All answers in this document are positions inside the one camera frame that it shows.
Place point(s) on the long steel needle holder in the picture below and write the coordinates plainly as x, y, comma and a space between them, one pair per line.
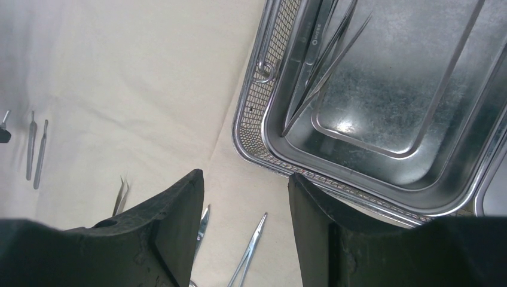
244, 264

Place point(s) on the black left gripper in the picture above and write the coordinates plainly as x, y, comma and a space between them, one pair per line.
5, 136

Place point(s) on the steel forceps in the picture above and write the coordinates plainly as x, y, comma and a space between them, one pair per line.
320, 62

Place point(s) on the steel scalpel handle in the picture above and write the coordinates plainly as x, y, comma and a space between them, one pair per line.
31, 146
41, 153
4, 121

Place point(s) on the straight steel scissors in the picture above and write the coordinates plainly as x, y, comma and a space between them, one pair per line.
202, 229

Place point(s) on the cream cloth wrap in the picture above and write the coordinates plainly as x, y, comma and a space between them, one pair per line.
147, 91

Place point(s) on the steel mesh instrument tray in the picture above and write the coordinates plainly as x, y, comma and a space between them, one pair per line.
412, 123

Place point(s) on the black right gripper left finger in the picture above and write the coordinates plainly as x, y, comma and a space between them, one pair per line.
150, 244

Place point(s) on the steel tweezers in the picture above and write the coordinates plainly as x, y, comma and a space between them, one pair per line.
121, 197

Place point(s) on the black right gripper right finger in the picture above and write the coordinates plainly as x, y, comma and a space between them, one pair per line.
338, 245

